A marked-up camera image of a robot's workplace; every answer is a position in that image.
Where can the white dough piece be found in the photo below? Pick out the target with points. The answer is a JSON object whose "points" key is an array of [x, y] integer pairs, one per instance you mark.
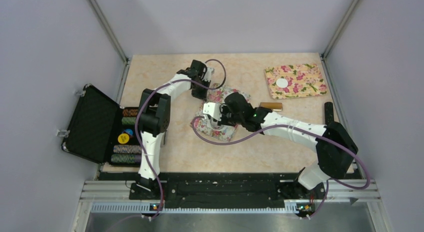
{"points": [[222, 128]]}

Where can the white floral tray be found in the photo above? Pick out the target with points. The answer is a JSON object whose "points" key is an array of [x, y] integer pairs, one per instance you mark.
{"points": [[217, 96]]}

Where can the flat round white wrapper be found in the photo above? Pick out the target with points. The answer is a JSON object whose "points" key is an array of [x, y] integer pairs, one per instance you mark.
{"points": [[282, 83]]}

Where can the black poker chip case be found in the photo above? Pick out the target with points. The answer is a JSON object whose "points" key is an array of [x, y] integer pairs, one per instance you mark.
{"points": [[94, 128]]}

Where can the yellow floral tray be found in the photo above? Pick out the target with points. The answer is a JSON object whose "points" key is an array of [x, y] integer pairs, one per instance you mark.
{"points": [[305, 80]]}

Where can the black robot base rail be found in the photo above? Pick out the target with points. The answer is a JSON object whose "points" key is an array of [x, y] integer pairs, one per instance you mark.
{"points": [[225, 190]]}

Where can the wooden dough roller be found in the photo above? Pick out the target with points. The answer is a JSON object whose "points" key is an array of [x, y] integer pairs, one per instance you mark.
{"points": [[274, 106]]}

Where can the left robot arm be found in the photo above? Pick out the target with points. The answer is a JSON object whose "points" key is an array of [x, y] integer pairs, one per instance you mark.
{"points": [[154, 116]]}

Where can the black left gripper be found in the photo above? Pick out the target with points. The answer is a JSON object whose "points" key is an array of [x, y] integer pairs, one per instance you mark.
{"points": [[202, 96]]}

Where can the blue poker chip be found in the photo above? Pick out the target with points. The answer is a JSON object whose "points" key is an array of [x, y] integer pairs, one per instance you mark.
{"points": [[129, 132]]}

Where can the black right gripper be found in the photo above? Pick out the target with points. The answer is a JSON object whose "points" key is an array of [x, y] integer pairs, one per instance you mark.
{"points": [[223, 109]]}

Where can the yellow poker chip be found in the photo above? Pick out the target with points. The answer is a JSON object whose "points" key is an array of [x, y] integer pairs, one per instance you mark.
{"points": [[123, 138]]}

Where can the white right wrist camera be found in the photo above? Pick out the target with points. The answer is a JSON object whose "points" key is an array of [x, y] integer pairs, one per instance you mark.
{"points": [[212, 114]]}

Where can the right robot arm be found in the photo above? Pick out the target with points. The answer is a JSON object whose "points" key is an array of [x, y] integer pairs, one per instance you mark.
{"points": [[330, 141]]}

